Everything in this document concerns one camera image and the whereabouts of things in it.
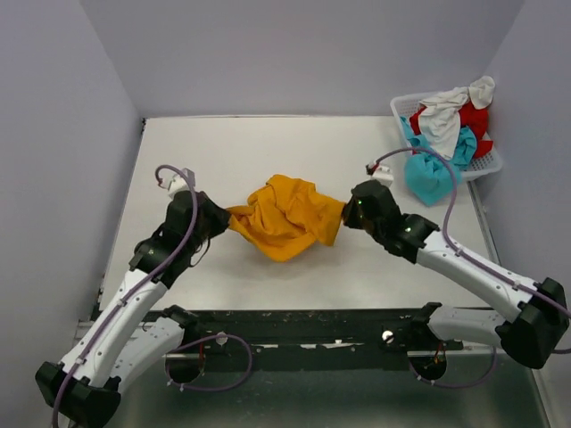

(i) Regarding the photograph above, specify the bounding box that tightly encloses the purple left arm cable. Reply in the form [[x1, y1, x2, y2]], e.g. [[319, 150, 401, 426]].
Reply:
[[51, 164, 253, 428]]

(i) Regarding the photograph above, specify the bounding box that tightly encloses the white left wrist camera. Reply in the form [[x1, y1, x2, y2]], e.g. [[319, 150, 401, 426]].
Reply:
[[157, 169, 195, 200]]

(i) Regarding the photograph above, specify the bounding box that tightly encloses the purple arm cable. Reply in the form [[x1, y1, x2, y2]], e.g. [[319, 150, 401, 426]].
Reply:
[[51, 164, 253, 428], [372, 146, 571, 389]]

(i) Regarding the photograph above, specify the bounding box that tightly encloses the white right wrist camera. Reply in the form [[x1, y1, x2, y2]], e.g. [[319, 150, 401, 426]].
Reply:
[[366, 162, 394, 187]]

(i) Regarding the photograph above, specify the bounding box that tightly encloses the yellow t shirt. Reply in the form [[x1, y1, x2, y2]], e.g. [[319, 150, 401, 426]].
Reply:
[[228, 174, 345, 262]]

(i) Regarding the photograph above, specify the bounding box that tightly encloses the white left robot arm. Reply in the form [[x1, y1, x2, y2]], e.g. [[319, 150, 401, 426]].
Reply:
[[35, 191, 230, 427]]

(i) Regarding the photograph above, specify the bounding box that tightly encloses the red t shirt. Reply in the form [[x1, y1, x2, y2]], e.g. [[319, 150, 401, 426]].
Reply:
[[401, 103, 493, 158]]

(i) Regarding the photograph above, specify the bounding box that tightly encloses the aluminium rail frame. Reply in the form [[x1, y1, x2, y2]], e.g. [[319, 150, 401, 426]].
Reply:
[[70, 307, 550, 428]]

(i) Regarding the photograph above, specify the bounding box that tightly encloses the white t shirt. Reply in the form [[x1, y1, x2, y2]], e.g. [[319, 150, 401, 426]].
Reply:
[[418, 76, 495, 160]]

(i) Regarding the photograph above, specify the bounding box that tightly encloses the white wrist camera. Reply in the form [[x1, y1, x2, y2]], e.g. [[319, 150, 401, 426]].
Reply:
[[366, 162, 394, 187], [157, 169, 195, 200]]

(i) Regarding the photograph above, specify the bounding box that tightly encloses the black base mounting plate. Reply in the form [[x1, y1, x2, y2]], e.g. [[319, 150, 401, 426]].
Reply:
[[146, 303, 463, 374]]

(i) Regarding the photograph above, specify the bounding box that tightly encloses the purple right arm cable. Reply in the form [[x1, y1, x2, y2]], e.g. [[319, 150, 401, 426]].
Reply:
[[372, 146, 571, 389]]

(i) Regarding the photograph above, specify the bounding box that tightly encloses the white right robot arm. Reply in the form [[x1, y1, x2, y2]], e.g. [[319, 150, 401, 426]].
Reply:
[[343, 180, 570, 369]]

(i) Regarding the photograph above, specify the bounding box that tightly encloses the turquoise t shirt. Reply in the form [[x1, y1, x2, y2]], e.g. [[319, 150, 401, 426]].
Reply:
[[404, 127, 477, 206]]

